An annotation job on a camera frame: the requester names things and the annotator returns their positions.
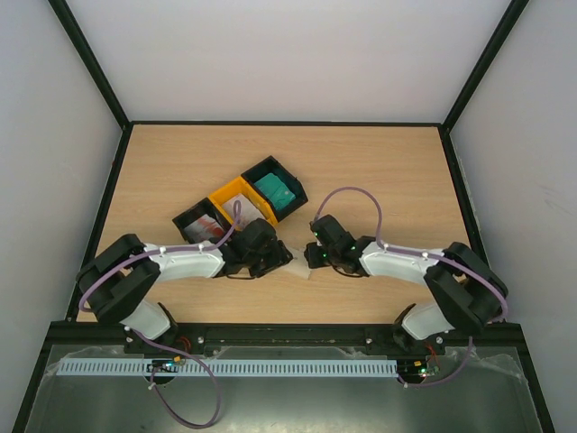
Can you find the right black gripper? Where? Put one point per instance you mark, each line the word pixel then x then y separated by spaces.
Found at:
pixel 315 254

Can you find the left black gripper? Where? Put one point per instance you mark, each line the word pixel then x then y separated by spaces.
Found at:
pixel 279 258

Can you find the beige card holder wallet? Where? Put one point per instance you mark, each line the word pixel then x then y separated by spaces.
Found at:
pixel 298 266

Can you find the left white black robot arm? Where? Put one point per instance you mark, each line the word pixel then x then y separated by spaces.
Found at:
pixel 115 284

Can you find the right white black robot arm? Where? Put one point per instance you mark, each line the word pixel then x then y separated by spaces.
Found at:
pixel 467 294

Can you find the green card stack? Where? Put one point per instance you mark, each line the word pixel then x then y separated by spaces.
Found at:
pixel 275 190

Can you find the red patterned card stack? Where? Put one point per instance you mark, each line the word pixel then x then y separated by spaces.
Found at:
pixel 202 229

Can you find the black bin with red cards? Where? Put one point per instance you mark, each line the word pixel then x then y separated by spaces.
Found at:
pixel 204 206

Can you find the black bin with green cards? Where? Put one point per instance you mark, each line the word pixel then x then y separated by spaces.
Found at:
pixel 272 165

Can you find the yellow bin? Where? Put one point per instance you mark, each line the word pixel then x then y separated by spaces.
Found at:
pixel 253 204

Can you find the light blue slotted cable duct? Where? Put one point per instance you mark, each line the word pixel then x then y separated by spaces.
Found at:
pixel 230 368

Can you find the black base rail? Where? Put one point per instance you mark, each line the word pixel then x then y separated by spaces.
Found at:
pixel 202 339

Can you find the black aluminium frame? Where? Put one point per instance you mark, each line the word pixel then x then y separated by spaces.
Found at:
pixel 70 25

